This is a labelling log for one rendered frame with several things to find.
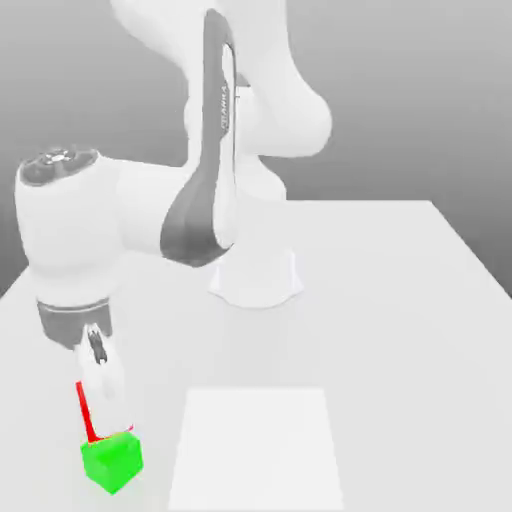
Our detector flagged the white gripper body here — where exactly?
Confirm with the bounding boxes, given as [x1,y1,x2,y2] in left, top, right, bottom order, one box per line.
[74,322,136,439]

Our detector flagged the small red cube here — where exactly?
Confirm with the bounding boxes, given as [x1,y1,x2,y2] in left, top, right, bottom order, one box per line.
[74,380,136,444]

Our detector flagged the small green cube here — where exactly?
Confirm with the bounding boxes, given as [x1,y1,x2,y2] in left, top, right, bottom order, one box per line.
[79,431,144,496]

